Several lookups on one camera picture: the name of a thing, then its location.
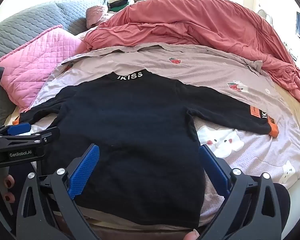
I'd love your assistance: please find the salmon duvet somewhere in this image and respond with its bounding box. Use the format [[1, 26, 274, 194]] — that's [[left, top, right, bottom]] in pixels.
[[81, 0, 300, 110]]

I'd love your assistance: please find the person's left hand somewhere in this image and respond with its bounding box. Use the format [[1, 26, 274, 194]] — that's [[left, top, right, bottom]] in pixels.
[[3, 174, 16, 204]]

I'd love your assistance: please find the pink quilted blanket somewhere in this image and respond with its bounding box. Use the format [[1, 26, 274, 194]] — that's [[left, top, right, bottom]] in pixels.
[[0, 25, 84, 113]]

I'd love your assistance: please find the printed bed sheet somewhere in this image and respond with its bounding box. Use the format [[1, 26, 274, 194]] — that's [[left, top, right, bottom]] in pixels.
[[5, 44, 300, 232]]

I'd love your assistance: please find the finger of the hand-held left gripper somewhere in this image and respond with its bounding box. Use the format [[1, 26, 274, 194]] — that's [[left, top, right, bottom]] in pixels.
[[0, 127, 60, 147], [0, 122, 32, 137]]

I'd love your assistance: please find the dark green clothing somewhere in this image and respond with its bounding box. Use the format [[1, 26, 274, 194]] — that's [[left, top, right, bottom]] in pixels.
[[107, 0, 143, 13]]

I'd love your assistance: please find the person's right hand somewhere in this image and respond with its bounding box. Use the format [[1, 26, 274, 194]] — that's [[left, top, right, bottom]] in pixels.
[[184, 229, 200, 240]]

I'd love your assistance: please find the small mauve pillow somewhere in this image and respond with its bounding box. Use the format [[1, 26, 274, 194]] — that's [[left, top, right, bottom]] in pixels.
[[86, 6, 115, 28]]

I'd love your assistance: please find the black sweater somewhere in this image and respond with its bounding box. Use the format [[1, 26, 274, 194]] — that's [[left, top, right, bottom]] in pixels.
[[14, 69, 279, 229]]

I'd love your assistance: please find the grey quilted cushion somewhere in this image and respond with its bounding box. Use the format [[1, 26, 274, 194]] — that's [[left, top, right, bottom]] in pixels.
[[0, 0, 110, 130]]

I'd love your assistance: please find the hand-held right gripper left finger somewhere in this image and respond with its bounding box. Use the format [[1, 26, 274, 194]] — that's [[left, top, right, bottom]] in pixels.
[[16, 144, 102, 240]]

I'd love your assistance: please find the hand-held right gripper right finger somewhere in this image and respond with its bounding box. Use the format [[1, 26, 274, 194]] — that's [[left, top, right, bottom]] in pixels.
[[197, 144, 283, 240]]

